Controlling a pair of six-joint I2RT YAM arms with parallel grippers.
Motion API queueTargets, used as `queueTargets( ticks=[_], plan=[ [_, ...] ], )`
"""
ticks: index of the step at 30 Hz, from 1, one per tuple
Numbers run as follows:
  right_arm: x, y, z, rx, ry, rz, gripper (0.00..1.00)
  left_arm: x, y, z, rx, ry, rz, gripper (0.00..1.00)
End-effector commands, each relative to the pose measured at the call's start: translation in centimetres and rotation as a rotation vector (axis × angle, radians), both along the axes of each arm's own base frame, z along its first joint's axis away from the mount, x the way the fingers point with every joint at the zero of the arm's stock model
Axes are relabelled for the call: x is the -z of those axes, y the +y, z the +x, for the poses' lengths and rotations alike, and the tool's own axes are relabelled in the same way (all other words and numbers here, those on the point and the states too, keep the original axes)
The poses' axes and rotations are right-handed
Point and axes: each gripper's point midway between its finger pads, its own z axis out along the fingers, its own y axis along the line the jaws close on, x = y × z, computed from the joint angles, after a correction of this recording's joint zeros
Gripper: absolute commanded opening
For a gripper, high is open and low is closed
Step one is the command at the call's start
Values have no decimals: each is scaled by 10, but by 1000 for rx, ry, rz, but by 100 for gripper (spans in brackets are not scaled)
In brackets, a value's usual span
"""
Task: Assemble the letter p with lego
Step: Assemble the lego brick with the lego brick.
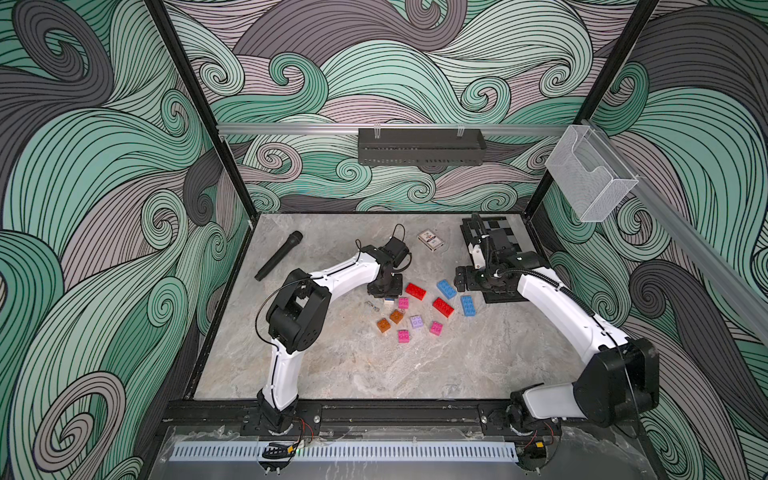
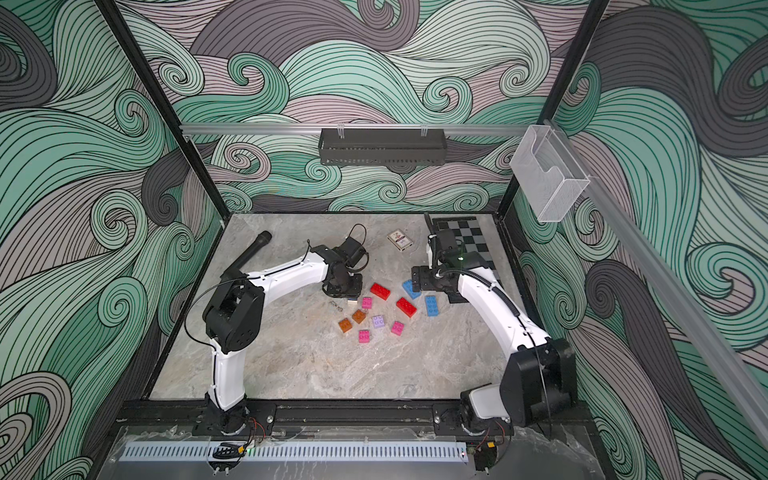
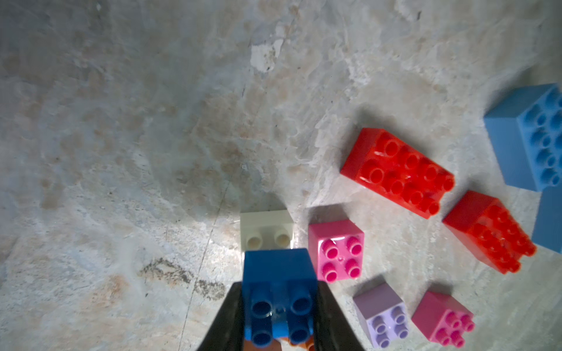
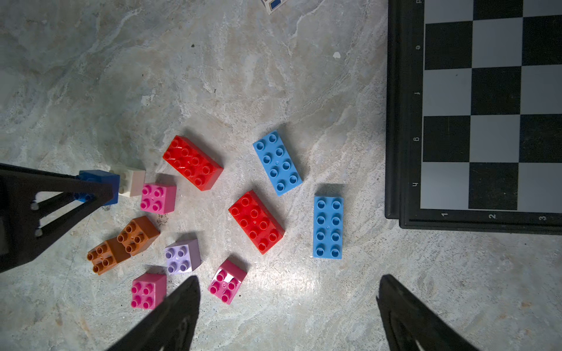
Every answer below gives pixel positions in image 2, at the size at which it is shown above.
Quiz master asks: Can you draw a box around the orange lego brick lower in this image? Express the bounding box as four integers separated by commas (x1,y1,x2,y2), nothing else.
338,318,353,333

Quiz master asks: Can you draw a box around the clear plastic wall bin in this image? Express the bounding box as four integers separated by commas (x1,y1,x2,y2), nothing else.
510,125,590,223

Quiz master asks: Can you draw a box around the aluminium rail right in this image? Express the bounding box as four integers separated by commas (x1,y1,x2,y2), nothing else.
542,119,768,445

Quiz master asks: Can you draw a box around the light blue lego brick upper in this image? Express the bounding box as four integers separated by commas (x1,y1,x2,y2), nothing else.
402,280,421,299

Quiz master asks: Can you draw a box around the light blue lego brick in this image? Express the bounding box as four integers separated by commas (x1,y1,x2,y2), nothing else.
424,295,439,317
402,280,421,299

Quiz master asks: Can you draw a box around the aluminium rail back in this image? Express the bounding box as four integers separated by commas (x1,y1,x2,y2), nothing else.
180,122,528,137

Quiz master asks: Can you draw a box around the black microphone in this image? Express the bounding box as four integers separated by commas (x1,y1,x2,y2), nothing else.
221,230,272,280

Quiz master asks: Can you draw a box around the red lego brick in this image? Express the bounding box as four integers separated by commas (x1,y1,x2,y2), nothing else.
396,298,417,318
370,283,391,300

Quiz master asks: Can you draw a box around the aluminium rail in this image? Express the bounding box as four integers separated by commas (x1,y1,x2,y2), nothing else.
542,119,768,445
180,122,528,137

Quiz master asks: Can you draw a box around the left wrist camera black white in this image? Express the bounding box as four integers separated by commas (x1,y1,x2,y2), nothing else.
334,236,368,270

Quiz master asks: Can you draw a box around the light blue lego brick right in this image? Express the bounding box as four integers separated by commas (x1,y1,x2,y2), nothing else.
424,295,439,317

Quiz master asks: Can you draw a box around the white slotted cable duct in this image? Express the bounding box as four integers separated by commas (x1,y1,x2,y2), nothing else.
118,441,469,463

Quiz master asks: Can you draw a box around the orange lego brick upper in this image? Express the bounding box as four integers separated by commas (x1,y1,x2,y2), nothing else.
352,309,367,324

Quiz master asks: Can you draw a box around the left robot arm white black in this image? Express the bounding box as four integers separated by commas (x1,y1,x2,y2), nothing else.
202,231,369,419

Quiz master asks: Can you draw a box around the black grey chessboard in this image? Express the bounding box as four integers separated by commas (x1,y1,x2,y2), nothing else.
426,217,499,304

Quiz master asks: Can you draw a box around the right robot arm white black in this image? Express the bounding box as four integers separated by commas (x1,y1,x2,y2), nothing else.
411,230,578,429

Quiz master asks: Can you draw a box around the black wall tray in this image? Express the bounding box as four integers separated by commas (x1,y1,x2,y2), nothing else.
318,129,448,169

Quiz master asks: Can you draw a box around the orange lego brick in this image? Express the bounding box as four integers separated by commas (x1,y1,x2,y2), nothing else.
352,309,367,324
338,318,353,333

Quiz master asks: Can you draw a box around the playing card box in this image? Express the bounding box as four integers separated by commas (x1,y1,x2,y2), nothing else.
387,230,413,251

